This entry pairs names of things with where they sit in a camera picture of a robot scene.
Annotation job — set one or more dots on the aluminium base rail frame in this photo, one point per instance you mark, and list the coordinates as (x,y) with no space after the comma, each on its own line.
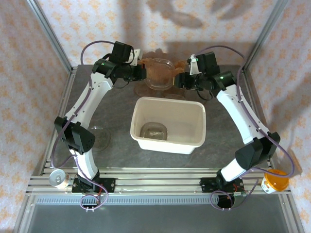
(158,180)

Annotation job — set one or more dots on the slotted metal strip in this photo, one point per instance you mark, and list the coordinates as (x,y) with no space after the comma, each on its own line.
(158,200)

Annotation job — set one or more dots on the orange lidded cup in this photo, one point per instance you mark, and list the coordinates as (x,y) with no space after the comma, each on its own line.
(275,180)

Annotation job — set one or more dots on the white plastic bin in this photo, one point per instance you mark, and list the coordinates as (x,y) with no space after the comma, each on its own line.
(184,121)

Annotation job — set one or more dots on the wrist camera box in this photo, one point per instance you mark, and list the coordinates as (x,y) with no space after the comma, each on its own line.
(136,57)
(193,65)

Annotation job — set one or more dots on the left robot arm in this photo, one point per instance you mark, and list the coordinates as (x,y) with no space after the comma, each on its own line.
(82,106)

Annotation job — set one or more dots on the aluminium side rail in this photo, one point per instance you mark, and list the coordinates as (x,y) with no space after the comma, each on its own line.
(65,94)
(250,87)

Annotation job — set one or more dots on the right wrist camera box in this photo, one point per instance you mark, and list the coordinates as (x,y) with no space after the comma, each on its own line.
(193,65)

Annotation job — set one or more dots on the aluminium frame post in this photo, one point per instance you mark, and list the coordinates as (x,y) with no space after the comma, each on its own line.
(52,36)
(263,35)

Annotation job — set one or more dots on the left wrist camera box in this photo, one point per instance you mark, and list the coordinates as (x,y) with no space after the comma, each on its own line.
(136,57)

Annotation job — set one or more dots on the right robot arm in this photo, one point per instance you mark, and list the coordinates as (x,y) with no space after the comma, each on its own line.
(233,109)

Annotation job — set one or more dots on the brown plush teddy bear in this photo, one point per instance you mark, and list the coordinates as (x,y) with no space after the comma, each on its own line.
(181,65)

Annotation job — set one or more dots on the silver tin can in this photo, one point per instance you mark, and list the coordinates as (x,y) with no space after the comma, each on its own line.
(58,179)

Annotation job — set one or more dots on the small green circuit board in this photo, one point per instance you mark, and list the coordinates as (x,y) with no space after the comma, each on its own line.
(239,194)

